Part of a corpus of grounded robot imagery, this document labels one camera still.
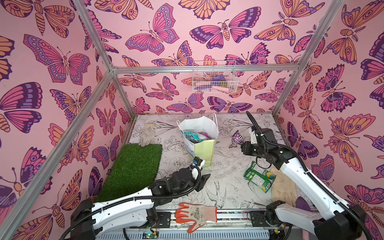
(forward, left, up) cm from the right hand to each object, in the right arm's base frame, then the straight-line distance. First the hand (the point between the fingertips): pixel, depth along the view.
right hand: (243, 144), depth 79 cm
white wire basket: (+42, +14, +15) cm, 46 cm away
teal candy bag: (+1, +26, +5) cm, 27 cm away
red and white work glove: (-30, +23, -18) cm, 42 cm away
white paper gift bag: (-3, +20, -1) cm, 21 cm away
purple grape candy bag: (+10, +20, -5) cm, 23 cm away
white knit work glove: (+20, +61, -19) cm, 67 cm away
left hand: (-14, +19, -2) cm, 24 cm away
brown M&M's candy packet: (+1, +4, +4) cm, 6 cm away
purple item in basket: (+42, +11, +14) cm, 45 cm away
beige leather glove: (-16, -23, -18) cm, 33 cm away
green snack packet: (-12, -12, -16) cm, 24 cm away
